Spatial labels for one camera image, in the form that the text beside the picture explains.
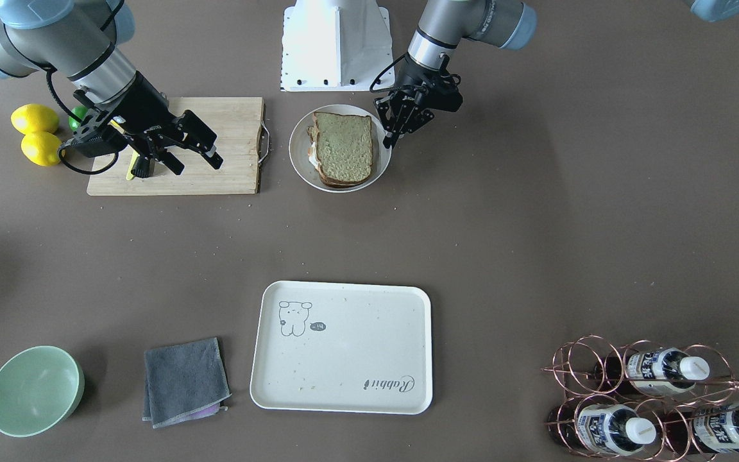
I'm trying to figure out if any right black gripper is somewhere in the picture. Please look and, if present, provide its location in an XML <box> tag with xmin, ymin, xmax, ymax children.
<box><xmin>62</xmin><ymin>72</ymin><xmax>223</xmax><ymax>175</ymax></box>

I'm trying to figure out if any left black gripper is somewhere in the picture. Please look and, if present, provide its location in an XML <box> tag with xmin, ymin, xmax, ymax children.
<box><xmin>373</xmin><ymin>55</ymin><xmax>463</xmax><ymax>149</ymax></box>

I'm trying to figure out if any bread slice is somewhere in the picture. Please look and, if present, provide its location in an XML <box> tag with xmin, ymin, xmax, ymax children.
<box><xmin>306</xmin><ymin>126</ymin><xmax>369</xmax><ymax>188</ymax></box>
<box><xmin>313</xmin><ymin>112</ymin><xmax>375</xmax><ymax>186</ymax></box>

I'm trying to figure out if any white round plate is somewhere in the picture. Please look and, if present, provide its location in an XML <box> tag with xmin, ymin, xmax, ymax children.
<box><xmin>288</xmin><ymin>103</ymin><xmax>393</xmax><ymax>193</ymax></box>

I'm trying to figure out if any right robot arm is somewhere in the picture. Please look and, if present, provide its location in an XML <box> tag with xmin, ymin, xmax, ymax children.
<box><xmin>0</xmin><ymin>1</ymin><xmax>223</xmax><ymax>175</ymax></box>

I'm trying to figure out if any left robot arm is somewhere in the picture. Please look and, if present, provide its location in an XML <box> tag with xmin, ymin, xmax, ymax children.
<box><xmin>373</xmin><ymin>1</ymin><xmax>538</xmax><ymax>148</ymax></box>

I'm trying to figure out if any cream rabbit tray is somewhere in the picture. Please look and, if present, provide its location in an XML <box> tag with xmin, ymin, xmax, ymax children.
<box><xmin>250</xmin><ymin>280</ymin><xmax>434</xmax><ymax>415</ymax></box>

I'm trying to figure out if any bamboo cutting board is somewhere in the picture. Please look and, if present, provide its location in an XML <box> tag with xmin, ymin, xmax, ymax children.
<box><xmin>86</xmin><ymin>97</ymin><xmax>267</xmax><ymax>196</ymax></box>

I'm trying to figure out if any yellow plastic knife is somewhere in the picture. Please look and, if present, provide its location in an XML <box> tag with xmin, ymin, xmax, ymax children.
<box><xmin>126</xmin><ymin>150</ymin><xmax>140</xmax><ymax>181</ymax></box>

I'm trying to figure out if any bread slice under egg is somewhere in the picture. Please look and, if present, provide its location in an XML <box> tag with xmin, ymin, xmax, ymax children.
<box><xmin>306</xmin><ymin>126</ymin><xmax>369</xmax><ymax>188</ymax></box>

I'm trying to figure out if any green lime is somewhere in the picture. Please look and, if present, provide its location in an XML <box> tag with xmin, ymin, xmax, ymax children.
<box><xmin>68</xmin><ymin>105</ymin><xmax>88</xmax><ymax>132</ymax></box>

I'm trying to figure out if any lower yellow lemon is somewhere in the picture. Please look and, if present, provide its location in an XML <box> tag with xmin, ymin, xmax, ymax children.
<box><xmin>21</xmin><ymin>132</ymin><xmax>62</xmax><ymax>166</ymax></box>

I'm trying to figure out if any yellow lemon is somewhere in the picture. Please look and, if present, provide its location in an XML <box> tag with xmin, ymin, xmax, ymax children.
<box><xmin>21</xmin><ymin>132</ymin><xmax>62</xmax><ymax>166</ymax></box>
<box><xmin>10</xmin><ymin>103</ymin><xmax>60</xmax><ymax>135</ymax></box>

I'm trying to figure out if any upper yellow lemon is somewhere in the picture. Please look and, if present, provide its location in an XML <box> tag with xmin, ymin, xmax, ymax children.
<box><xmin>10</xmin><ymin>103</ymin><xmax>60</xmax><ymax>135</ymax></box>

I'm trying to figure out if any grey folded cloth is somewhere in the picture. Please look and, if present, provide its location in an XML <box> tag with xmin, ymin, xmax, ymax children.
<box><xmin>142</xmin><ymin>337</ymin><xmax>232</xmax><ymax>428</ymax></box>

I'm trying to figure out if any mint green bowl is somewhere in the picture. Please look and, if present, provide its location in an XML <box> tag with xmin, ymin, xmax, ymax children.
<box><xmin>0</xmin><ymin>345</ymin><xmax>85</xmax><ymax>438</ymax></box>

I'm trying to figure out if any upper tea bottle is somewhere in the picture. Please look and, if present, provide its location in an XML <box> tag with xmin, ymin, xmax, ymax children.
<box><xmin>588</xmin><ymin>347</ymin><xmax>711</xmax><ymax>398</ymax></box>

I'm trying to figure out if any tea bottle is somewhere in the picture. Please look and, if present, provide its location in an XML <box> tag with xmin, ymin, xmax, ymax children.
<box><xmin>663</xmin><ymin>404</ymin><xmax>739</xmax><ymax>454</ymax></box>
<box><xmin>545</xmin><ymin>400</ymin><xmax>659</xmax><ymax>457</ymax></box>
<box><xmin>588</xmin><ymin>347</ymin><xmax>711</xmax><ymax>398</ymax></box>

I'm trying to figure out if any lower tea bottle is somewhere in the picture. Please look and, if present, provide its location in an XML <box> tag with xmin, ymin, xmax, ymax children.
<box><xmin>663</xmin><ymin>404</ymin><xmax>739</xmax><ymax>454</ymax></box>
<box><xmin>545</xmin><ymin>400</ymin><xmax>659</xmax><ymax>457</ymax></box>

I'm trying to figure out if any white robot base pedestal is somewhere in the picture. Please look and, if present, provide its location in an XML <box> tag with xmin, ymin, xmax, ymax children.
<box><xmin>280</xmin><ymin>1</ymin><xmax>395</xmax><ymax>92</ymax></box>

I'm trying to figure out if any copper wire bottle rack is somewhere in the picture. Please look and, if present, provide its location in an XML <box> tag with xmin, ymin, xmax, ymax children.
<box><xmin>546</xmin><ymin>334</ymin><xmax>739</xmax><ymax>461</ymax></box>

